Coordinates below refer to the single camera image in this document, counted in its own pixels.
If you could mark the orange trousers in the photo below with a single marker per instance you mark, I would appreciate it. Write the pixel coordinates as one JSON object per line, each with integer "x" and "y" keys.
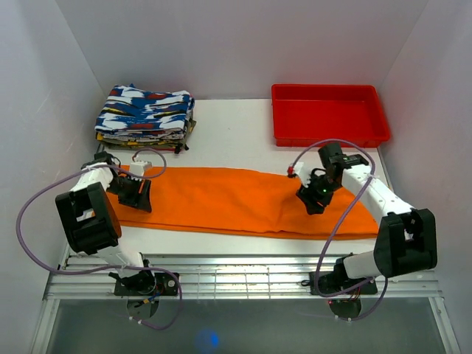
{"x": 231, "y": 202}

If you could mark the stack of folded clothes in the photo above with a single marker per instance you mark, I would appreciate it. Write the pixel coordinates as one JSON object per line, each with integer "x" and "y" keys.
{"x": 161, "y": 143}

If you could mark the blue patterned folded trousers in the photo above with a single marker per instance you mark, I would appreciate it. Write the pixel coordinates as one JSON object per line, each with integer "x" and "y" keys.
{"x": 128, "y": 109}

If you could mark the aluminium frame rails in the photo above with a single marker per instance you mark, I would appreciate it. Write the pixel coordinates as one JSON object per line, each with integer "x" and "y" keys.
{"x": 218, "y": 267}

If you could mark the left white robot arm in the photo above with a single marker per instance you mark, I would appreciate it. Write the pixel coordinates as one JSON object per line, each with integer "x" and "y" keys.
{"x": 91, "y": 224}

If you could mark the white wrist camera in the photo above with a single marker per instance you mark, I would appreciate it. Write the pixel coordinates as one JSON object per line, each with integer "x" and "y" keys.
{"x": 139, "y": 168}
{"x": 298, "y": 170}

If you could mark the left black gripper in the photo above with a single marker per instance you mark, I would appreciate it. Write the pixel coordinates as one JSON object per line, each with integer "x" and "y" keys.
{"x": 138, "y": 200}

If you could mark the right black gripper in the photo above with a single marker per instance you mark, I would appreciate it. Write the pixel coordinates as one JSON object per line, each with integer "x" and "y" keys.
{"x": 307, "y": 195}

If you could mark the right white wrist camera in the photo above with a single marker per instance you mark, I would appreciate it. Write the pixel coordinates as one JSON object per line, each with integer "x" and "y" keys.
{"x": 298, "y": 170}

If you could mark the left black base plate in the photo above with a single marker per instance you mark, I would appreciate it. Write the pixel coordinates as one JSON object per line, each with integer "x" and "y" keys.
{"x": 143, "y": 284}

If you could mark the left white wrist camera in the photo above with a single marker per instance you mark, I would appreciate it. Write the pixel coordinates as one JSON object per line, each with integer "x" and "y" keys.
{"x": 139, "y": 168}

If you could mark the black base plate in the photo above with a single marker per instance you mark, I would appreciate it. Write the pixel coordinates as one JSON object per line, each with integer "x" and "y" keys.
{"x": 327, "y": 285}
{"x": 143, "y": 284}

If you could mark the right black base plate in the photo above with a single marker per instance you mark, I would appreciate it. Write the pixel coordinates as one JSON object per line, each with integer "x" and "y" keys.
{"x": 327, "y": 285}

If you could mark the red plastic tray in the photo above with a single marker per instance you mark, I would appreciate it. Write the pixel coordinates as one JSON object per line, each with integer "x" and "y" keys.
{"x": 304, "y": 114}

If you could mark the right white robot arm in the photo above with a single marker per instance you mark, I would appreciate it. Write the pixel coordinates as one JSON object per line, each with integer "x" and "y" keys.
{"x": 406, "y": 241}

